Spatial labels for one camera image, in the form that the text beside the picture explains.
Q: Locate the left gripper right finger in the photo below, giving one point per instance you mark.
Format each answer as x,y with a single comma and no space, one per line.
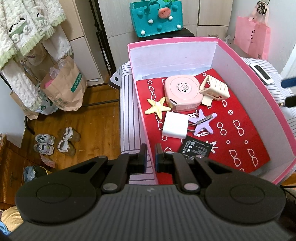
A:
175,164

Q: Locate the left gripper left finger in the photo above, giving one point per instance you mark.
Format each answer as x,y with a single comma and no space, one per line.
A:
125,166

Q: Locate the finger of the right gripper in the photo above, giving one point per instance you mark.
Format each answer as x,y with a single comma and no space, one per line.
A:
290,101
289,82

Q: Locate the white mobile wifi router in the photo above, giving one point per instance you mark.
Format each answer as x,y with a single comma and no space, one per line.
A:
263,76

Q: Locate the black phone battery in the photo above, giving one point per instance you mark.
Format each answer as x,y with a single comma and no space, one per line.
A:
192,147

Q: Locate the white usb wall charger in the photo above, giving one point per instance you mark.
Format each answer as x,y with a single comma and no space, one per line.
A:
175,125

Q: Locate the purple starfish hair clip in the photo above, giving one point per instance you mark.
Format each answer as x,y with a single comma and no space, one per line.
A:
202,122

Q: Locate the yellow starfish hair clip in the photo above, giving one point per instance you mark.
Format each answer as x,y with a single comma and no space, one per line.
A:
157,107

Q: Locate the pink round tape measure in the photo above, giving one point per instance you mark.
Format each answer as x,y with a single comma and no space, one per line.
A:
182,93

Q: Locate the pink cardboard storage box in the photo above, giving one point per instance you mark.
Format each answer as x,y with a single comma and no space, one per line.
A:
192,55

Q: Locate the cream claw hair clip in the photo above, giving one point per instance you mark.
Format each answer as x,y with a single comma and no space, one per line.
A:
213,89

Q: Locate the striped white tablecloth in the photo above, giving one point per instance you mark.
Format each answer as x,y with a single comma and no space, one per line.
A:
131,125

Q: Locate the red patterned paper liner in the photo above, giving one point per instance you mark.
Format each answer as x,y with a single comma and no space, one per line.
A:
236,142

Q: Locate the pink paper shopping bag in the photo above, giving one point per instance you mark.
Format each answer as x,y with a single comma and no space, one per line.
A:
252,33

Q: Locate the pair of brown slippers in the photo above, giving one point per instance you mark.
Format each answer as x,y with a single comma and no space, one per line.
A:
66,138

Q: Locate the pair of grey sneakers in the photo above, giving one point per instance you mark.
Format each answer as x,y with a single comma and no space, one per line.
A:
45,144

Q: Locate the brown paper shopping bag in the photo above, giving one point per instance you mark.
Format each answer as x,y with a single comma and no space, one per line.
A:
65,85

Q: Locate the white wardrobe cabinet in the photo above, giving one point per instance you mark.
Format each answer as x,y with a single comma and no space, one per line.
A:
202,18

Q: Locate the black hard suitcase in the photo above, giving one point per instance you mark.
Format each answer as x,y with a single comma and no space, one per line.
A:
174,34

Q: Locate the black clothes rack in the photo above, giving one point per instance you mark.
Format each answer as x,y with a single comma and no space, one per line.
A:
86,34

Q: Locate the teal felt handbag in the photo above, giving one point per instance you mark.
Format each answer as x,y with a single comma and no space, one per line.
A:
156,17

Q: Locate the cream knitted hanging pajamas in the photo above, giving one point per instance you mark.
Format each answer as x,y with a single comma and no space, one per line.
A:
24,25

